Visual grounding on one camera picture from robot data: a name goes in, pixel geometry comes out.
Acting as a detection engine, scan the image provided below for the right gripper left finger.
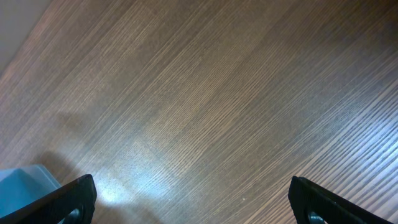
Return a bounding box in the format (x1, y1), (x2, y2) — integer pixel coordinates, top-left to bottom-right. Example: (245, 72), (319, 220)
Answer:
(1, 174), (97, 224)

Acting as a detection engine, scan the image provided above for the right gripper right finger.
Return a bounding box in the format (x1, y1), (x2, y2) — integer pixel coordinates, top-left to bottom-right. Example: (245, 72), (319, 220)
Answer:
(288, 176), (391, 224)

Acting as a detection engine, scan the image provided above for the clear plastic storage bin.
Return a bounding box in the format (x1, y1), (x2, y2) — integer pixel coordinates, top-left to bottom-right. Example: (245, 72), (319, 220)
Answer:
(0, 164), (61, 218)

